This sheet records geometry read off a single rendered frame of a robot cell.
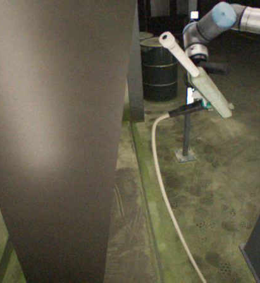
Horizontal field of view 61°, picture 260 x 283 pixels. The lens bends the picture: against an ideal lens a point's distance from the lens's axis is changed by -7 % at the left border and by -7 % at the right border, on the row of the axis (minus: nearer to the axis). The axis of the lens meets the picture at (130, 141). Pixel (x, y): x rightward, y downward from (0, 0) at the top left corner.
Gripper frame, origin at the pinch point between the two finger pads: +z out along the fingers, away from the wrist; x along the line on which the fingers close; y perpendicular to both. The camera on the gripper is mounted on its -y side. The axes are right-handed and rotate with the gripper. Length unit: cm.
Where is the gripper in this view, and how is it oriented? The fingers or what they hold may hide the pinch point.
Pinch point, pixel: (209, 104)
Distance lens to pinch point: 85.7
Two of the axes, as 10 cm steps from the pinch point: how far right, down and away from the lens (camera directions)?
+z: -0.1, 9.4, -3.3
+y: -8.0, 1.9, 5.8
